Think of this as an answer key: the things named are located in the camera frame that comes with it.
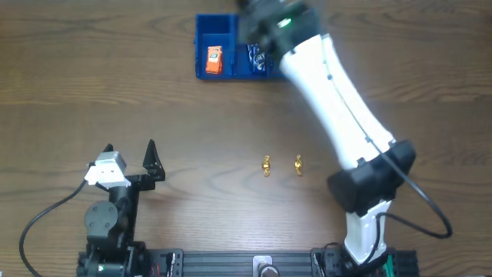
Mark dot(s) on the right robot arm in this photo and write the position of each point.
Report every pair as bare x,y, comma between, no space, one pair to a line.
338,107

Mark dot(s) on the gold candy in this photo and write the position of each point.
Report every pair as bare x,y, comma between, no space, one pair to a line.
266,164
298,164

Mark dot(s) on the mounting rail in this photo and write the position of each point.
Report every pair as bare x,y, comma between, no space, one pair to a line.
223,265

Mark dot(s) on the orange candy box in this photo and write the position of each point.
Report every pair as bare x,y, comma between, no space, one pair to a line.
216,47
214,61

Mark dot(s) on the blue tray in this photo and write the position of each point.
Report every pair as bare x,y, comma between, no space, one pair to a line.
213,34

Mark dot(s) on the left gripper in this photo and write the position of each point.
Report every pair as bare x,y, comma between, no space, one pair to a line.
142,182

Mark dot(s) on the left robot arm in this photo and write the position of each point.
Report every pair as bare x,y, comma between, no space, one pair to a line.
115,215

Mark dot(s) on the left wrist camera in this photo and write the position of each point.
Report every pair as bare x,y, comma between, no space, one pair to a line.
109,169

